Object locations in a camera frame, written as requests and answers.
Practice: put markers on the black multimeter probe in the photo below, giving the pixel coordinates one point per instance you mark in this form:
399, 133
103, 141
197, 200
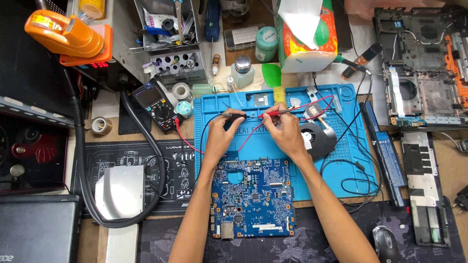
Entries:
239, 116

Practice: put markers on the person's left hand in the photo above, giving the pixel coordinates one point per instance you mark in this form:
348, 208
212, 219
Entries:
217, 138

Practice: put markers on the open laptop bottom case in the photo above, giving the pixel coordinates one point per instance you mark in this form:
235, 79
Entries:
420, 69

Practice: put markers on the black laptop cover panel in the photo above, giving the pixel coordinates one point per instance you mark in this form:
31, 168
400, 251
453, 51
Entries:
424, 190

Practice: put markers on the black power plug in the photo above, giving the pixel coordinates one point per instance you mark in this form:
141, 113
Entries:
461, 201

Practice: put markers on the grey tool holder rack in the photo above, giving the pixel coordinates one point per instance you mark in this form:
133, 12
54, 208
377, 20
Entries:
172, 40

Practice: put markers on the orange green tissue pack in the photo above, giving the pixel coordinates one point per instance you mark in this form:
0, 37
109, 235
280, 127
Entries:
307, 36

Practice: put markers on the black world map desk mat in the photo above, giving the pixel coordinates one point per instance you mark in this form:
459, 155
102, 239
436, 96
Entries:
299, 244

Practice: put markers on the red multimeter probe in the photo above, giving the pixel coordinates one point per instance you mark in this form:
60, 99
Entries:
278, 113

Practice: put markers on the black cooling fan with heatpipe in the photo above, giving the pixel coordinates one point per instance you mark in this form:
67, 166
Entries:
317, 140

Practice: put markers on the black closed laptop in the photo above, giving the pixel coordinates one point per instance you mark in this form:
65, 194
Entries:
36, 230

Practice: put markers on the teal plastic jar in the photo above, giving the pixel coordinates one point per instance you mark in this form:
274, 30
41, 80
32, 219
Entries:
266, 44

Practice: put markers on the orange tape dispenser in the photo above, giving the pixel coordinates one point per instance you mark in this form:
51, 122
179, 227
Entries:
62, 34

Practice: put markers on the green plastic scraper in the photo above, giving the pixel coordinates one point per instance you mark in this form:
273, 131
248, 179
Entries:
271, 75

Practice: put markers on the soldering station with red display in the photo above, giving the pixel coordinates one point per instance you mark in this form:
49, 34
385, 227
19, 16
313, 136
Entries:
106, 71

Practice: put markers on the silver optical drive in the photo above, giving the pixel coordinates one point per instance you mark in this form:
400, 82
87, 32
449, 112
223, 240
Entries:
119, 191

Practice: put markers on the black laptop battery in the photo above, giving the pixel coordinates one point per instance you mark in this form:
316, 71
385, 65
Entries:
384, 153

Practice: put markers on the person's right hand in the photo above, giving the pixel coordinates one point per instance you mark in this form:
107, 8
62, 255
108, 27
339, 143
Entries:
289, 140

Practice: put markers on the black equipment case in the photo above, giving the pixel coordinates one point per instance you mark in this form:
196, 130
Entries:
29, 91

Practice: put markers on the orange bottle with black cap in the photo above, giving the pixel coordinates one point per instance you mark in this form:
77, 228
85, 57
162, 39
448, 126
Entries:
362, 58

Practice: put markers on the brown tape roll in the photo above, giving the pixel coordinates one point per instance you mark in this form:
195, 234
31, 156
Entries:
101, 125

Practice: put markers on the yellow tape roll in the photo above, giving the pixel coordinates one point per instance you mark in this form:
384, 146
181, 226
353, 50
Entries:
91, 7

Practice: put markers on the small clear dropper bottle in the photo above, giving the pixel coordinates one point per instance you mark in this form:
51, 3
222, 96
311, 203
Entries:
229, 83

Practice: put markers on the black computer mouse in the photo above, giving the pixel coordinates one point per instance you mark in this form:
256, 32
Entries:
385, 243

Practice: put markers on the blue laptop motherboard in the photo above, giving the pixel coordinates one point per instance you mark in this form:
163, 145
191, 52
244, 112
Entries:
252, 199

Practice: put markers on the black mat with white drawings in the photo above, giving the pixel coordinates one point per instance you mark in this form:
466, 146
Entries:
109, 157

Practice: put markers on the white pump dispenser bottle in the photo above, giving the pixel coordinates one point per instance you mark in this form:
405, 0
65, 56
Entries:
242, 71

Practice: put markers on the small brown flux bottle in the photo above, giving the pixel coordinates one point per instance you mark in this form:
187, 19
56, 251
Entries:
216, 64

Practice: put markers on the black digital multimeter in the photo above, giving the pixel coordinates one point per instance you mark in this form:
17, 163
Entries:
155, 106

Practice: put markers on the clear plastic parts box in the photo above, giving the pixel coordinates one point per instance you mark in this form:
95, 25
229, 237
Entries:
243, 36

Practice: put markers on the blue silicone repair mat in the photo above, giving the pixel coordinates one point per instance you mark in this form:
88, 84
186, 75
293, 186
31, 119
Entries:
340, 146

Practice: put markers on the silver metal bracket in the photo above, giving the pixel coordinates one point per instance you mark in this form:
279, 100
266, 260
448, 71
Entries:
312, 94

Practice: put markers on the small green bottle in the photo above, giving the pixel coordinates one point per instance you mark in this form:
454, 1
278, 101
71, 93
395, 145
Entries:
203, 89

